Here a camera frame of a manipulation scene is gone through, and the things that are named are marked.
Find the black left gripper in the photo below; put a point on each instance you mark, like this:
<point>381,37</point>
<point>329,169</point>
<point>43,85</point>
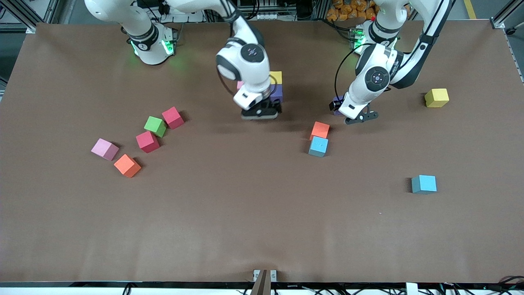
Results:
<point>334,105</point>

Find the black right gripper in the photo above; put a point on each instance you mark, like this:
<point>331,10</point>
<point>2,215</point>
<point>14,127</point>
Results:
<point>273,106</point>

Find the purple foam block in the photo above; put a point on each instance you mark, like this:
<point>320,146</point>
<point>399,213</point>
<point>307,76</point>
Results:
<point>339,98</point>
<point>278,92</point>

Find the yellow foam block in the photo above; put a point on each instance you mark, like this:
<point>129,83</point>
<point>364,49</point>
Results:
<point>276,78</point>
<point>437,98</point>

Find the orange foam block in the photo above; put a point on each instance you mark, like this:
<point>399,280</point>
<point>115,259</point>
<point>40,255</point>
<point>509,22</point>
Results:
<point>320,130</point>
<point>127,165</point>

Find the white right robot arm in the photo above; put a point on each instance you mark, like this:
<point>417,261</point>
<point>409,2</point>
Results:
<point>147,41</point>

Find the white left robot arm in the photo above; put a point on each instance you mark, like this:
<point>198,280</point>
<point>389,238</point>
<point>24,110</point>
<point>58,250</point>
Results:
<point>356,102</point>

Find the blue foam block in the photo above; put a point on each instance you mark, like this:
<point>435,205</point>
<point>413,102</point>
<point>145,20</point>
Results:
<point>318,146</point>
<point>424,184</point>

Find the bag of orange items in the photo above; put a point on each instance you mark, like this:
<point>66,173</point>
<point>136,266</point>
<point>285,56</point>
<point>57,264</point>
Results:
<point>348,10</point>

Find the black electronics rack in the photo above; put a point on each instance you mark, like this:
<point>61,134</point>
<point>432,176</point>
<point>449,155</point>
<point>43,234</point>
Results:
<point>282,8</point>

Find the red foam block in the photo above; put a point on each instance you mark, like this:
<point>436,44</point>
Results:
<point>172,117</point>
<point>147,142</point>

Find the large table cover mat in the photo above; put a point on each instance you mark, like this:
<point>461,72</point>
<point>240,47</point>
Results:
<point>245,213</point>

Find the green foam block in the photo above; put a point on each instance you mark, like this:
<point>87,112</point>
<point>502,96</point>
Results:
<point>154,125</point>

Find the white power strip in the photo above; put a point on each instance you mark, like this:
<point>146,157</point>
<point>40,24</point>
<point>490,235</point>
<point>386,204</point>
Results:
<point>179,9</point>

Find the metal clamp bracket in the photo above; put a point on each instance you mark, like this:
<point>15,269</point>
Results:
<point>262,284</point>

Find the aluminium frame profile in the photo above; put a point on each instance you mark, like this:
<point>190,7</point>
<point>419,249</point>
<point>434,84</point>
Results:
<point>28,28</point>
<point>497,22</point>

